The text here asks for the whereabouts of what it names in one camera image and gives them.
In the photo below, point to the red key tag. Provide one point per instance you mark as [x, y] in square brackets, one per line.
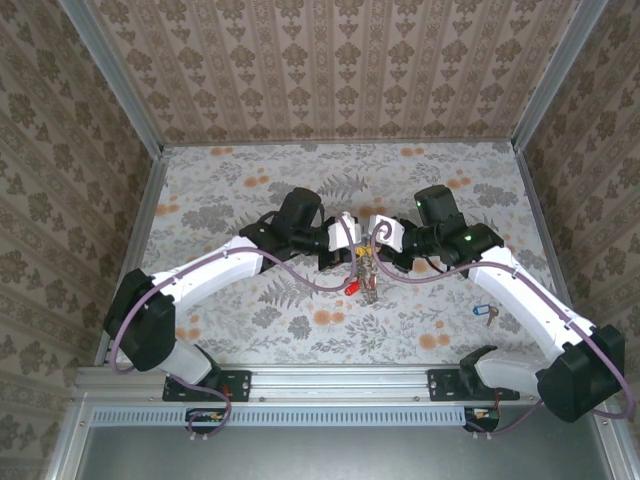
[352, 289]

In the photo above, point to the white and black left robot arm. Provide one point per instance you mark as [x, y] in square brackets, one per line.
[215, 270]

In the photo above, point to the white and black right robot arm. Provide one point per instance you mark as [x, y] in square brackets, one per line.
[530, 305]

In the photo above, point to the blue key tag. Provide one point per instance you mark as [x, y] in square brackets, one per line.
[480, 311]

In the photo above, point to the small brass key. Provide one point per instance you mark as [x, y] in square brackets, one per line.
[492, 316]

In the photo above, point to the black wiring box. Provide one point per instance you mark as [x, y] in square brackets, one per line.
[480, 419]
[205, 417]

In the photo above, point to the grey metal panel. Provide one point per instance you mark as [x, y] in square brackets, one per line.
[325, 455]

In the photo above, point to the thin aluminium table edge rail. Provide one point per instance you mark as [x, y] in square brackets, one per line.
[400, 143]

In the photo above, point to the aluminium table side rail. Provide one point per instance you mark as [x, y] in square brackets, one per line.
[550, 250]
[145, 225]

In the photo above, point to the long aluminium base rail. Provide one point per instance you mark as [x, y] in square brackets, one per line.
[340, 382]

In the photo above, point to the short aluminium frame post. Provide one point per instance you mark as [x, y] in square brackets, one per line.
[65, 450]
[617, 450]

